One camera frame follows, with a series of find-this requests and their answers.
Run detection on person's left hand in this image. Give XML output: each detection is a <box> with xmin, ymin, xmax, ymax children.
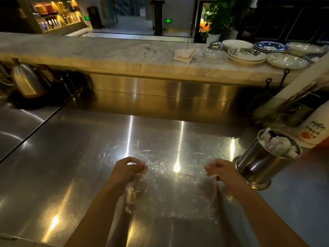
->
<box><xmin>109</xmin><ymin>156</ymin><xmax>149</xmax><ymax>192</ymax></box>

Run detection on person's right hand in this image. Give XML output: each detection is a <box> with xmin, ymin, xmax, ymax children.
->
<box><xmin>204</xmin><ymin>158</ymin><xmax>248</xmax><ymax>198</ymax></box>

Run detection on clear plastic wrap sheet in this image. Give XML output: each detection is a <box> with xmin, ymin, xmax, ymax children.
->
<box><xmin>124</xmin><ymin>151</ymin><xmax>223</xmax><ymax>220</ymax></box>

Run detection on person's right forearm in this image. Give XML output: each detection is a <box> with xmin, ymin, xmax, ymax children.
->
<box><xmin>231</xmin><ymin>186</ymin><xmax>310</xmax><ymax>247</ymax></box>

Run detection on person's left forearm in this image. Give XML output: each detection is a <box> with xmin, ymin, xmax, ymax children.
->
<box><xmin>64</xmin><ymin>181</ymin><xmax>127</xmax><ymax>247</ymax></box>

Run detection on steel cylindrical canister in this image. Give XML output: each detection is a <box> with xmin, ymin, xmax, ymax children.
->
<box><xmin>232</xmin><ymin>128</ymin><xmax>302</xmax><ymax>191</ymax></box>

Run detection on bunch of white paper packets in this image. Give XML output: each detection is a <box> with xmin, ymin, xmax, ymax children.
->
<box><xmin>259</xmin><ymin>127</ymin><xmax>299</xmax><ymax>159</ymax></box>

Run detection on white bottle with orange label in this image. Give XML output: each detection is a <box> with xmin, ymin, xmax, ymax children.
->
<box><xmin>295</xmin><ymin>100</ymin><xmax>329</xmax><ymax>149</ymax></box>

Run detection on clear glass lid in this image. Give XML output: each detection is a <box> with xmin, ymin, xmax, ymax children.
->
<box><xmin>203</xmin><ymin>46</ymin><xmax>230</xmax><ymax>60</ymax></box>

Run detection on folded paper napkins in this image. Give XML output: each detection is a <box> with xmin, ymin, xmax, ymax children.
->
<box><xmin>173</xmin><ymin>48</ymin><xmax>198</xmax><ymax>64</ymax></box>

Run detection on leaf print plate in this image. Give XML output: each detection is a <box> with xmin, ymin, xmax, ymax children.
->
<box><xmin>228</xmin><ymin>48</ymin><xmax>267</xmax><ymax>66</ymax></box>

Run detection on plain white bowl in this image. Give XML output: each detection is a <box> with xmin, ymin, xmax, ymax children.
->
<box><xmin>222</xmin><ymin>39</ymin><xmax>254</xmax><ymax>51</ymax></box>

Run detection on long white wrap roll box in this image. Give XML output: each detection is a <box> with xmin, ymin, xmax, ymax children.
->
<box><xmin>272</xmin><ymin>52</ymin><xmax>329</xmax><ymax>103</ymax></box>

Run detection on pale green glazed plate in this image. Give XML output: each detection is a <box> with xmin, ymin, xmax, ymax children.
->
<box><xmin>266</xmin><ymin>53</ymin><xmax>310</xmax><ymax>70</ymax></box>

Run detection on stack of blue rimmed plates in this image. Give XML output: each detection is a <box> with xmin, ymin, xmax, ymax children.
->
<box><xmin>253</xmin><ymin>41</ymin><xmax>290</xmax><ymax>54</ymax></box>

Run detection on steel kettle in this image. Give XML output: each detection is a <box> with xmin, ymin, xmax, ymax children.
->
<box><xmin>10</xmin><ymin>58</ymin><xmax>47</xmax><ymax>98</ymax></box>

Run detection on dark rimmed plate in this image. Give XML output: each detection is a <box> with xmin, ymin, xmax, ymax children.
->
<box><xmin>303</xmin><ymin>52</ymin><xmax>327</xmax><ymax>65</ymax></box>

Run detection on large white shallow plate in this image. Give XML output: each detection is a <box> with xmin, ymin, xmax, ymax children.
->
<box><xmin>286</xmin><ymin>42</ymin><xmax>327</xmax><ymax>57</ymax></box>

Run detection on green potted plant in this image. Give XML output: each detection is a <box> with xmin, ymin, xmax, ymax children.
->
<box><xmin>203</xmin><ymin>0</ymin><xmax>251</xmax><ymax>44</ymax></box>

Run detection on black waste bin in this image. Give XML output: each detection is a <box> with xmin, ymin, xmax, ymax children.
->
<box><xmin>87</xmin><ymin>6</ymin><xmax>102</xmax><ymax>30</ymax></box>

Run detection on lit display shelf with bottles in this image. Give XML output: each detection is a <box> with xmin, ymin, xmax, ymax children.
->
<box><xmin>27</xmin><ymin>0</ymin><xmax>86</xmax><ymax>34</ymax></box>

